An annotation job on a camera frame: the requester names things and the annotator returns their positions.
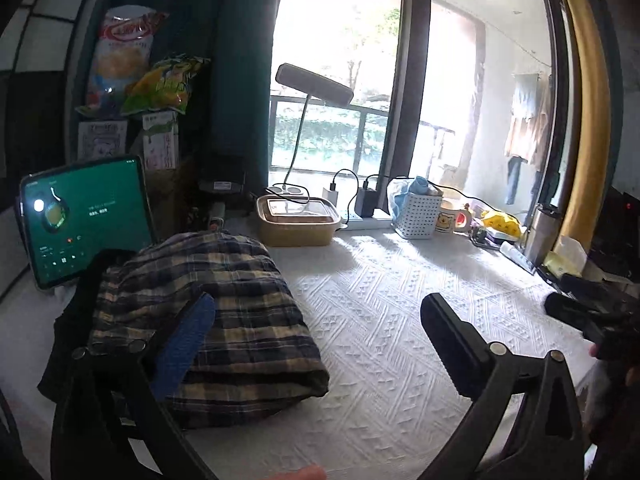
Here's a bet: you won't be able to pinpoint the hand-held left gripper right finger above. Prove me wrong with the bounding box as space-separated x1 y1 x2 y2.
419 292 587 480

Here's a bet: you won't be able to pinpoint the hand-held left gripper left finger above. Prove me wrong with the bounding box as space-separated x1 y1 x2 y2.
50 291 221 480

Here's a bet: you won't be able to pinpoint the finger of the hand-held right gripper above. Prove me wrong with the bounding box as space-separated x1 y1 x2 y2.
545 291 602 334
560 273 627 306

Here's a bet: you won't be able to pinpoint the plaid shirt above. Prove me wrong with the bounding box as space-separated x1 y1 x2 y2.
87 230 331 431

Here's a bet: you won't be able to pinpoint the person's left hand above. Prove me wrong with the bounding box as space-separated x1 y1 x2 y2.
270 464 327 480

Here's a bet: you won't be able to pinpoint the tissue pack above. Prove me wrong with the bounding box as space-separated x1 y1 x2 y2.
542 235 586 279

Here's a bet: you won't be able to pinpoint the black electronic device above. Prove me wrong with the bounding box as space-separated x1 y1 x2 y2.
589 185 640 282

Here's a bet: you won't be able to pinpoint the white textured tablecloth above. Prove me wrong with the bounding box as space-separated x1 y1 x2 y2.
0 225 601 480

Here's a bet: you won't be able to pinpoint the steel thermos bottle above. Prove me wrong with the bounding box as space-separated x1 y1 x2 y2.
527 202 564 267

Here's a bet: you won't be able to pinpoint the white remote control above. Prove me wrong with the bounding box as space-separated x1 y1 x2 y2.
500 241 537 275

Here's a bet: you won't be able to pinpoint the small dark tray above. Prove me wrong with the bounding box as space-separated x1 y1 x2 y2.
470 225 504 252

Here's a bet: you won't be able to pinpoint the cream cartoon mug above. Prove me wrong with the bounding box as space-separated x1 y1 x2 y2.
435 199 474 235

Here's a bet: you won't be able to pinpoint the yellow snack bag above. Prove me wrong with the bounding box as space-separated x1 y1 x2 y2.
481 210 524 239

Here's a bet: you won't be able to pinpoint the dark cloth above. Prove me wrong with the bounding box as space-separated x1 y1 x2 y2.
37 249 142 402

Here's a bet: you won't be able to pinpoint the white perforated basket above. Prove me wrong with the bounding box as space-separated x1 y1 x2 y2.
394 191 444 240

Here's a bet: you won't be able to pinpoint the blue hanging jeans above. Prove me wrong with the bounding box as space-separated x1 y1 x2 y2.
505 156 529 206

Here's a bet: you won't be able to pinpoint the white power strip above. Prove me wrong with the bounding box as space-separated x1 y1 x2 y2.
340 207 397 231

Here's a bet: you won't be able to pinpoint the brown cardboard box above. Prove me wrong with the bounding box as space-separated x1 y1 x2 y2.
145 155 202 242

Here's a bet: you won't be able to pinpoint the clear plastic bag blue cloth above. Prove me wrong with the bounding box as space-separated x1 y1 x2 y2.
387 176 444 222

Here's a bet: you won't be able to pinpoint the black multiport charger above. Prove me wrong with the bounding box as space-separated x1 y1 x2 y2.
355 187 379 219

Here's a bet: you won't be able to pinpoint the beige lunch box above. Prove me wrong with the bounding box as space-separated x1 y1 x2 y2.
256 194 342 248

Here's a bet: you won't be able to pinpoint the tablet with green screen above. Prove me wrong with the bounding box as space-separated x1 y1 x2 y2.
19 155 159 291

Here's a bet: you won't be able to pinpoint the peach hanging garment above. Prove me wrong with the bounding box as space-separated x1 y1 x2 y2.
504 110 549 171

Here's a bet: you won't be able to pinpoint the yellow curtain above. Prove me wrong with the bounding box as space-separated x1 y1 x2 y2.
552 0 622 262

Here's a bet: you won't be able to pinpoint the white green carton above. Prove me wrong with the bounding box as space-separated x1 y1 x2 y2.
142 110 180 171

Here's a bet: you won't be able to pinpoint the pale hanging garment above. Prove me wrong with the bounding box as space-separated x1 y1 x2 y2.
512 74 539 122

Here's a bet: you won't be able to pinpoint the white printed box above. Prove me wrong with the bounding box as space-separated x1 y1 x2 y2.
77 120 129 162

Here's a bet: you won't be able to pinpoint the black balcony railing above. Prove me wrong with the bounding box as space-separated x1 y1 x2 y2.
270 92 457 177

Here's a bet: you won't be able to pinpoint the green yellow chip bag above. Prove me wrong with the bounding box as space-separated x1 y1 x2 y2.
120 52 211 117

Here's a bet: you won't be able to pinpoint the teal curtain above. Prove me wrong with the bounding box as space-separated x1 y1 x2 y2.
112 0 287 197

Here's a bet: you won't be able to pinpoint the white gooseneck desk lamp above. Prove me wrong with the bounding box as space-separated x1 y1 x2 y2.
267 62 355 200

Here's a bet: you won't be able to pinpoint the red white chip bag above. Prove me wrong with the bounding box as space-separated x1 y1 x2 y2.
75 5 169 117

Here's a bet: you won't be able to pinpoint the long black charger cable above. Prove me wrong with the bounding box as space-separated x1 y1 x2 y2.
362 174 531 221

